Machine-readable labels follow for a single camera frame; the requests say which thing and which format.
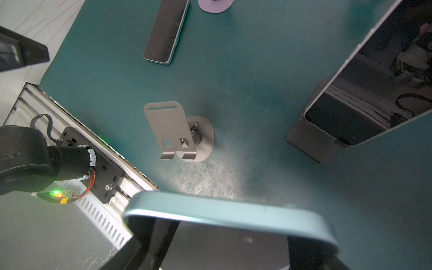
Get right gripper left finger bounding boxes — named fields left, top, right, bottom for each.
left=101, top=219, right=179, bottom=270

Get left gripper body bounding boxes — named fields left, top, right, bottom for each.
left=1, top=27, right=50, bottom=72

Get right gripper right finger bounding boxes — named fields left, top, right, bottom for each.
left=287, top=236, right=349, bottom=270

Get teal phone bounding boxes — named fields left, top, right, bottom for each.
left=123, top=191, right=339, bottom=270

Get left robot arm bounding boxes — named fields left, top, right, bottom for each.
left=1, top=27, right=96, bottom=195

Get dark centre stand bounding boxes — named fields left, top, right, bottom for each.
left=286, top=79, right=349, bottom=164

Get front left round stand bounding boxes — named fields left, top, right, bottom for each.
left=144, top=101, right=215, bottom=163

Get round stand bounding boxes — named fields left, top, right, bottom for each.
left=144, top=101, right=215, bottom=163
left=198, top=0, right=234, bottom=14

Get white centre phone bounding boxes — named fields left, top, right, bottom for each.
left=304, top=1, right=432, bottom=146

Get back left round stand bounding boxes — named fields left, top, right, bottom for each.
left=198, top=0, right=234, bottom=14

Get green table mat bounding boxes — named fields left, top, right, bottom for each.
left=40, top=1, right=432, bottom=270

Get white slotted cable duct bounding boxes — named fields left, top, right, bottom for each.
left=43, top=181, right=132, bottom=250

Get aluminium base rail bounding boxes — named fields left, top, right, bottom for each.
left=3, top=84, right=158, bottom=215

